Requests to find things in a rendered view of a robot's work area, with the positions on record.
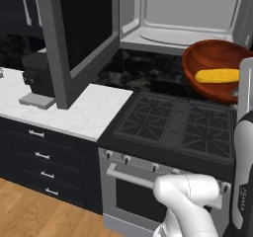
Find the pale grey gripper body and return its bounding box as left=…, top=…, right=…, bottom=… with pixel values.
left=237, top=57, right=253, bottom=117

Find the yellow corn cob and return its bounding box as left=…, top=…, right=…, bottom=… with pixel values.
left=194, top=68, right=241, bottom=85

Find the brown wooden bowl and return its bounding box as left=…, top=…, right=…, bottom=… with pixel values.
left=181, top=39, right=253, bottom=105

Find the grey microwave turntable plate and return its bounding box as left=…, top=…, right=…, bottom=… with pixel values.
left=139, top=27, right=232, bottom=46

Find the grey microwave oven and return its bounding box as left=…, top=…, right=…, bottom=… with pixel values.
left=118, top=0, right=253, bottom=57

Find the silver oven door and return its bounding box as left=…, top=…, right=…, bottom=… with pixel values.
left=98, top=147, right=232, bottom=237

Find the grey microwave door black window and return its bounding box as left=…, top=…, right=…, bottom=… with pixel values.
left=34, top=0, right=121, bottom=111

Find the black gas hob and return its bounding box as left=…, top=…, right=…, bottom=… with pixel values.
left=96, top=89, right=239, bottom=184

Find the dark navy drawer front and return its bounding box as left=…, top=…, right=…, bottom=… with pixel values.
left=12, top=144, right=85, bottom=178
left=23, top=181, right=87, bottom=207
left=7, top=119, right=83, bottom=157
left=18, top=164, right=86, bottom=194

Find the black coffee machine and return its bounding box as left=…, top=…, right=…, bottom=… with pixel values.
left=18, top=47, right=57, bottom=111

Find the silver oven handle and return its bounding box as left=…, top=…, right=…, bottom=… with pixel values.
left=105, top=162, right=224, bottom=211

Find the silver drawer handle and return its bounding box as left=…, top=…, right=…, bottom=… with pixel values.
left=28, top=129, right=45, bottom=139
left=40, top=170, right=56, bottom=180
left=44, top=188, right=60, bottom=197
left=35, top=151, right=51, bottom=161

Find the dark navy wall cupboard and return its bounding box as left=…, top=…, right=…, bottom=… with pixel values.
left=0, top=0, right=45, bottom=40

